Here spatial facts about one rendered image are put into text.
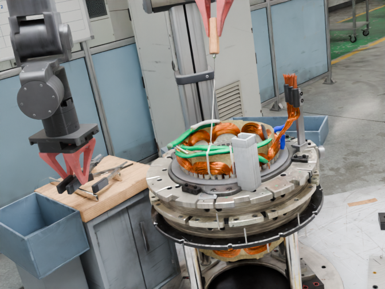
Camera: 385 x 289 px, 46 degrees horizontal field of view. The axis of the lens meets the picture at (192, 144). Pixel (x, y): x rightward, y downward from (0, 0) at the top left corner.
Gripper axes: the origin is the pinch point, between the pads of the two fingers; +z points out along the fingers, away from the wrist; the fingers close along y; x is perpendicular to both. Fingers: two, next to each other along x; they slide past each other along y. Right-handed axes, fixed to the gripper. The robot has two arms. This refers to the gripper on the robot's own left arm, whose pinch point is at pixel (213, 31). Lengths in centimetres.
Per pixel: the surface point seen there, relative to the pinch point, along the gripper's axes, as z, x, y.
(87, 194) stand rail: 28.6, 3.3, -25.5
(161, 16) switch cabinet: -58, 207, -71
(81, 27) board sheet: -53, 201, -125
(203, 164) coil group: 22.5, -1.5, -1.8
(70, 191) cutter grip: 26.6, -7.4, -23.4
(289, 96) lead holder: 10.9, 5.0, 12.3
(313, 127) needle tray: 16.2, 38.8, 17.6
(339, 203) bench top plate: 37, 54, 25
